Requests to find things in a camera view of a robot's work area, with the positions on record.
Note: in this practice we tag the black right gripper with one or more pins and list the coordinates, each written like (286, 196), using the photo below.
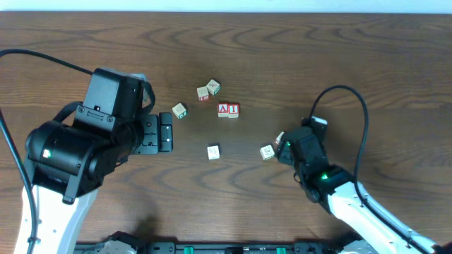
(286, 149)

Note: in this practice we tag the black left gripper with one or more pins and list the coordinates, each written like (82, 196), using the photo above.
(152, 134)

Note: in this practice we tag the red letter A block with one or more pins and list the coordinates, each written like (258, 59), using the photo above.
(223, 110)

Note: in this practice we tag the red letter I block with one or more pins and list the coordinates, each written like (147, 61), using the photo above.
(233, 110)

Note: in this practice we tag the blue number 2 block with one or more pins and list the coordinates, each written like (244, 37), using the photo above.
(279, 138)

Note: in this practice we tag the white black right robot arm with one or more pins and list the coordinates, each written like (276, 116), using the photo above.
(343, 196)

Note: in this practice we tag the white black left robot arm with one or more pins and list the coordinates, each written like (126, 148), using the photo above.
(67, 164)

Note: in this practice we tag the wooden block engraved zero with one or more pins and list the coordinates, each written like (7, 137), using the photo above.
(179, 110)

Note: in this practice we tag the wooden block green side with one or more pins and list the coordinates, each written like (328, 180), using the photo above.
(267, 152)

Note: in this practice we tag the wooden block engraved five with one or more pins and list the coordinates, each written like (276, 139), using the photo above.
(203, 93)

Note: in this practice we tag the white block blue engraving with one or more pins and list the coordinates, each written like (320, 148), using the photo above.
(213, 152)

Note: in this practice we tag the wooden dragonfly picture block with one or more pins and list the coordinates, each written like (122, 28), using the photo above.
(213, 87)

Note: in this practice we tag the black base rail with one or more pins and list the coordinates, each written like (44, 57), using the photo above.
(209, 248)

